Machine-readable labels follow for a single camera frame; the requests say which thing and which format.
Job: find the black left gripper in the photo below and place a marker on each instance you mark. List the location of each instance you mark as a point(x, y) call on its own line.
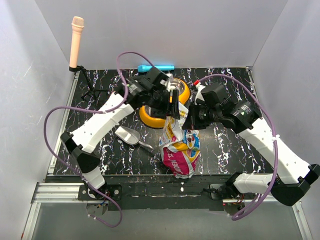
point(162, 113)

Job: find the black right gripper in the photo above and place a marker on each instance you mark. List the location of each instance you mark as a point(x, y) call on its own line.
point(191, 122)

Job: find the pink white pet food bag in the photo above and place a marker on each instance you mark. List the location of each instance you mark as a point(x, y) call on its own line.
point(179, 148)

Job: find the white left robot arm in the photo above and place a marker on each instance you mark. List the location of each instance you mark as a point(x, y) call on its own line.
point(81, 143)

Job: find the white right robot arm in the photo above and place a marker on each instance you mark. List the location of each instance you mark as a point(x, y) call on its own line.
point(293, 177)

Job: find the yellow double pet bowl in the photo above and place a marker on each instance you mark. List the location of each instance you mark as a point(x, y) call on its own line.
point(154, 118)

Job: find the cyan flashlight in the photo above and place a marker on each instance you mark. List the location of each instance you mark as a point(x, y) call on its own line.
point(146, 68)

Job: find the silver metal scoop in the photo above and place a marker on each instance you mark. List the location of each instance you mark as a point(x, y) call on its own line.
point(131, 137)

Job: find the pink microphone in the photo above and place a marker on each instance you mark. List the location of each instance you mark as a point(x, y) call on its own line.
point(77, 26)

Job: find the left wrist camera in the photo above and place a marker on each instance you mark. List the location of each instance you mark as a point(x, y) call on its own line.
point(158, 78)

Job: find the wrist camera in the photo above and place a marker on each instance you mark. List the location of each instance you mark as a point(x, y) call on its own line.
point(158, 78)
point(210, 95)

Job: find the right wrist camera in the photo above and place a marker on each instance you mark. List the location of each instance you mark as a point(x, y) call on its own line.
point(210, 95)

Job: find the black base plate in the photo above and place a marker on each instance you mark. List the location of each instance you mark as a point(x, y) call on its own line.
point(164, 191)

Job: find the aluminium frame rail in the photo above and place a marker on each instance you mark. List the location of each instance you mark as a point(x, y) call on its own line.
point(42, 162)

